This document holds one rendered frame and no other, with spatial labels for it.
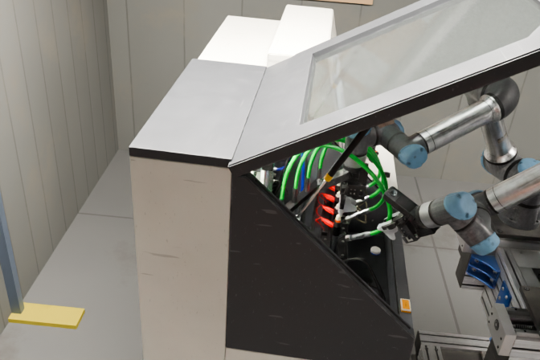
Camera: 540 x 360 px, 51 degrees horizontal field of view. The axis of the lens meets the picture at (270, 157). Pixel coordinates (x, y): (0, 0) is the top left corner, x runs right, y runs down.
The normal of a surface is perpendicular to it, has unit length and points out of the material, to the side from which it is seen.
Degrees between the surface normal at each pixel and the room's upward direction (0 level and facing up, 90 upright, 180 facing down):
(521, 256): 0
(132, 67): 90
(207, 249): 90
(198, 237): 90
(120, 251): 0
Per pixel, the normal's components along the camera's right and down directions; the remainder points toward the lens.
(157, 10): -0.07, 0.49
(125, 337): 0.07, -0.87
